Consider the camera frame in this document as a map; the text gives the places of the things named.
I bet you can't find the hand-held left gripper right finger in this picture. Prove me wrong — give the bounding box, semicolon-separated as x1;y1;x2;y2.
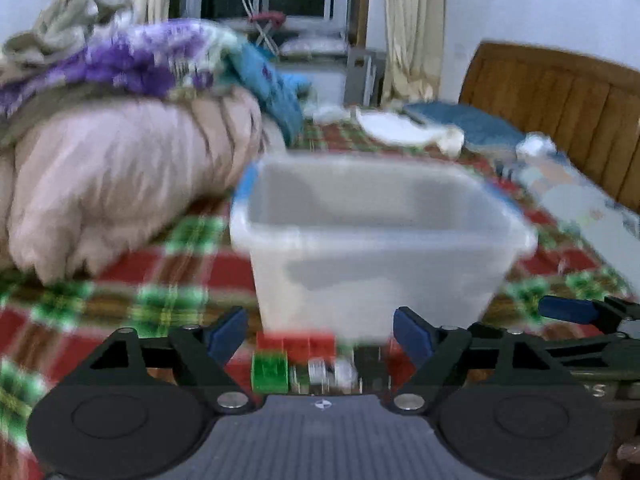
392;306;576;411

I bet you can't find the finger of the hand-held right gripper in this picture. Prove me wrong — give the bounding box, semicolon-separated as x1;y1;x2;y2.
547;339;640;369
538;295;640;336

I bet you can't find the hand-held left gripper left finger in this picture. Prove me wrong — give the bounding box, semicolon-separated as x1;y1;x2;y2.
89;306;251;413

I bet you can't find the white plastic container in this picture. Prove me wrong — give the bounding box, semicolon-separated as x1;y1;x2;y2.
229;152;539;347

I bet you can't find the red green plaid bed sheet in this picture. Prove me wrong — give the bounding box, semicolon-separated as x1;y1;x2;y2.
0;119;640;480

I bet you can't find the white crumpled tissue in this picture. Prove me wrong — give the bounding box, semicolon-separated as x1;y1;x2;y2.
514;132;557;159

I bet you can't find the pink quilt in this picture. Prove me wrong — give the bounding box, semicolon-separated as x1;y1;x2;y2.
0;92;287;287

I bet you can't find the white cloth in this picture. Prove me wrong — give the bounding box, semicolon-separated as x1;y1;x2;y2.
355;109;466;159

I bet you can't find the wooden headboard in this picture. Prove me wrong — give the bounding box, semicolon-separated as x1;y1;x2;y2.
458;42;640;217

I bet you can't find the teal printed blanket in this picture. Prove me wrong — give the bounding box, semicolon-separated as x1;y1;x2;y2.
224;42;314;147

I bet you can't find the purple floral blanket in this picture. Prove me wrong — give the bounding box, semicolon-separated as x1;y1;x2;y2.
0;17;242;127

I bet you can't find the white plastic bag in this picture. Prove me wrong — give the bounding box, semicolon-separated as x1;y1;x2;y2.
277;37;349;59

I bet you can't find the folding chair with red seat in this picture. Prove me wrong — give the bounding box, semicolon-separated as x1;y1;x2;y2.
238;0;286;56

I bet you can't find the beige crumpled cloth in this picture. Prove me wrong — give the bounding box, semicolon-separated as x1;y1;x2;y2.
0;0;136;82

